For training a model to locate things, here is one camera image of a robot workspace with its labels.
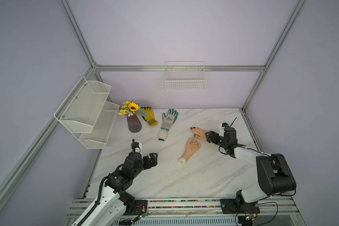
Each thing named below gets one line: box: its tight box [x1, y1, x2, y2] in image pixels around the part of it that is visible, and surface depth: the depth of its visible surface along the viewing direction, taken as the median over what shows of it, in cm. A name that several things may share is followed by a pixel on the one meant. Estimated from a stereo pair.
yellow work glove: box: [140, 106, 159, 127], surface depth 113 cm
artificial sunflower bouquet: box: [118, 99, 150, 118], surface depth 89 cm
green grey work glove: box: [160, 108, 179, 132], surface depth 114 cm
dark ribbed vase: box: [126, 113, 143, 134], surface depth 105 cm
